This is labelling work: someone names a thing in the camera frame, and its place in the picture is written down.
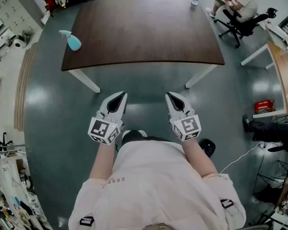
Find dark wooden table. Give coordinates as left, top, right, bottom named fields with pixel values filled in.
left=60, top=0, right=226, bottom=94

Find light wooden desk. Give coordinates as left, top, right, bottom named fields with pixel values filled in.
left=240, top=41, right=288, bottom=119

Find white round appliance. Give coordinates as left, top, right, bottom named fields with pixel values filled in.
left=13, top=38, right=27, bottom=49

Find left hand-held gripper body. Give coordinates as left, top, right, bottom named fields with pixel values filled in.
left=87, top=110, right=125, bottom=146

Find black round device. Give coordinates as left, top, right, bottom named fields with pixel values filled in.
left=198, top=138, right=216, bottom=158

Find white floor cable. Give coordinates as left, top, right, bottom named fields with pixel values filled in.
left=218, top=141, right=264, bottom=174

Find white lockers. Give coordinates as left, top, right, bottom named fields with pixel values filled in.
left=0, top=0, right=43, bottom=35

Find cluttered storage shelf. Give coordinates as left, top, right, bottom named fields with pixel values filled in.
left=0, top=149, right=51, bottom=230

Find person's white shoe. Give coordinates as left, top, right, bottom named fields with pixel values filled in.
left=121, top=129, right=148, bottom=140

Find person's left forearm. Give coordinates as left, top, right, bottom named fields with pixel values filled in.
left=89, top=138, right=116, bottom=181

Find white desk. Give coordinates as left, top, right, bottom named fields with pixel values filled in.
left=265, top=20, right=288, bottom=52

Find person's black trousers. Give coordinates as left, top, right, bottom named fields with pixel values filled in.
left=121, top=130, right=182, bottom=146

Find striped floor ramp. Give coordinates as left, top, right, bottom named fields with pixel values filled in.
left=13, top=43, right=38, bottom=132

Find teal spray bottle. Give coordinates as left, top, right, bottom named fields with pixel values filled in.
left=59, top=29, right=83, bottom=52

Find black strap buckle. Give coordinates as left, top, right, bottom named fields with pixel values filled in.
left=220, top=198, right=235, bottom=209
left=79, top=216, right=96, bottom=227

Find person's right forearm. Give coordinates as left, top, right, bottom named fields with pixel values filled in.
left=181, top=138, right=219, bottom=178

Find black office chair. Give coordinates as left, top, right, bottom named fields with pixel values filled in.
left=214, top=7, right=278, bottom=49

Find red box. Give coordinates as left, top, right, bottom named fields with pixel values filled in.
left=254, top=99, right=276, bottom=115

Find person's white shirt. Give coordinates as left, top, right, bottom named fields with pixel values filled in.
left=68, top=138, right=247, bottom=230

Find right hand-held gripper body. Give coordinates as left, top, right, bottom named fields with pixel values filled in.
left=168, top=108, right=203, bottom=142

